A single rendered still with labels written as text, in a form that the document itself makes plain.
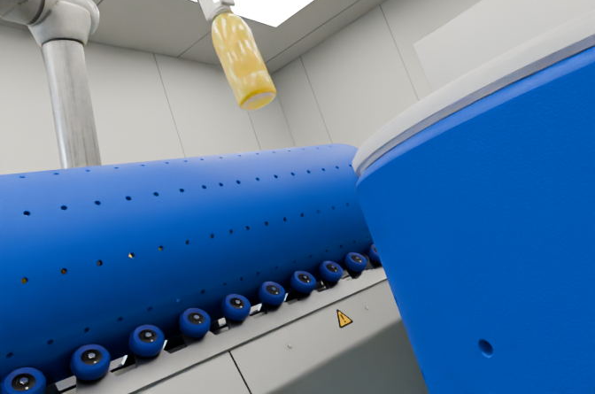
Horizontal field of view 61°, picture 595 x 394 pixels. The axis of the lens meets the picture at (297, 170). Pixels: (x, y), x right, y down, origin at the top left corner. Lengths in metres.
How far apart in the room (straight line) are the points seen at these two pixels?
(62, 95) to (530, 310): 1.35
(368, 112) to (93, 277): 5.26
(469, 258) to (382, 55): 5.60
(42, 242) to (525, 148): 0.55
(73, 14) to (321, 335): 1.07
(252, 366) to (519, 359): 0.58
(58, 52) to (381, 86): 4.59
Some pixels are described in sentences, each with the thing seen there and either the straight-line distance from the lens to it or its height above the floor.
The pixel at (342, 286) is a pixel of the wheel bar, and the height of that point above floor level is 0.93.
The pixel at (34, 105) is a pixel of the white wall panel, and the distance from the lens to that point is 4.26.
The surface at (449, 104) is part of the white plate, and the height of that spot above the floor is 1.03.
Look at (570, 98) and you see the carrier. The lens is 0.21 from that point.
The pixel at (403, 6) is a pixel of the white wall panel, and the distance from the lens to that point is 5.81.
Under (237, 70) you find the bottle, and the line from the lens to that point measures 0.86.
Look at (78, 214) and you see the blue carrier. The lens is 0.69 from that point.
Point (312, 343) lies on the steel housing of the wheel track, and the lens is 0.85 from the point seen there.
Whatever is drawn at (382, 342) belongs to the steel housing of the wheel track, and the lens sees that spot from 0.97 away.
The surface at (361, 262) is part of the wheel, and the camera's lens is 1.00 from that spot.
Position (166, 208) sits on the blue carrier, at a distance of 0.73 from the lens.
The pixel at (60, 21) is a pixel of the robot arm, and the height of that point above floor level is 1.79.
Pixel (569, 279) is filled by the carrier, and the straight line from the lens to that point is 0.21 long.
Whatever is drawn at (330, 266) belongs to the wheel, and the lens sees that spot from 0.95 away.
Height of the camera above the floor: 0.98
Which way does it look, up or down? 10 degrees up
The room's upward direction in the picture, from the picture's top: 19 degrees counter-clockwise
